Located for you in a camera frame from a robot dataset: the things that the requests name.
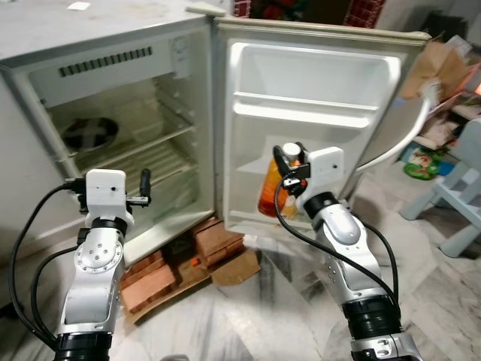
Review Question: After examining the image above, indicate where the green snack packet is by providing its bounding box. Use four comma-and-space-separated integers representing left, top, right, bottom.
404, 147, 444, 181

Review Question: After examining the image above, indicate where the brown paper bag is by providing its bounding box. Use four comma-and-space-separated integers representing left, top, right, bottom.
398, 41, 470, 102

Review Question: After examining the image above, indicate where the small grey fridge cabinet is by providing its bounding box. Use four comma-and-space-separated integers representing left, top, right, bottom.
0, 0, 220, 265

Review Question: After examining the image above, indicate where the clear fridge shelf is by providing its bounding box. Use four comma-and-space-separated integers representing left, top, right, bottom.
71, 124, 198, 172
105, 147, 192, 208

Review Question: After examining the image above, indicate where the red brick stack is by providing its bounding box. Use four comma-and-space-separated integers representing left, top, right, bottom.
119, 217, 247, 317

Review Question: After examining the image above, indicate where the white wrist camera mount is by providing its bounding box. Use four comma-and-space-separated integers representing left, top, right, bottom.
304, 147, 345, 198
84, 169, 129, 221

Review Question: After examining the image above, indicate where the light blue plastic stool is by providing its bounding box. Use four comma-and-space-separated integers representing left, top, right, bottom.
401, 120, 481, 260

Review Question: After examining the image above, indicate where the brown cardboard piece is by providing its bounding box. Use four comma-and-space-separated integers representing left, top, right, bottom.
210, 250, 262, 287

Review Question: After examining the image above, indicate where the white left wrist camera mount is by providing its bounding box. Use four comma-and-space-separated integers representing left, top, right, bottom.
84, 169, 129, 221

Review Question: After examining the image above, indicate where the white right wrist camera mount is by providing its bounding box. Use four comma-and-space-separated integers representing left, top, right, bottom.
304, 147, 345, 198

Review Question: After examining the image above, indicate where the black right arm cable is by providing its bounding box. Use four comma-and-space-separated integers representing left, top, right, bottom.
273, 177, 400, 302

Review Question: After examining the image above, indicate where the orange bottle white cap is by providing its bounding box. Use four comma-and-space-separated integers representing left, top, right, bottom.
258, 145, 309, 219

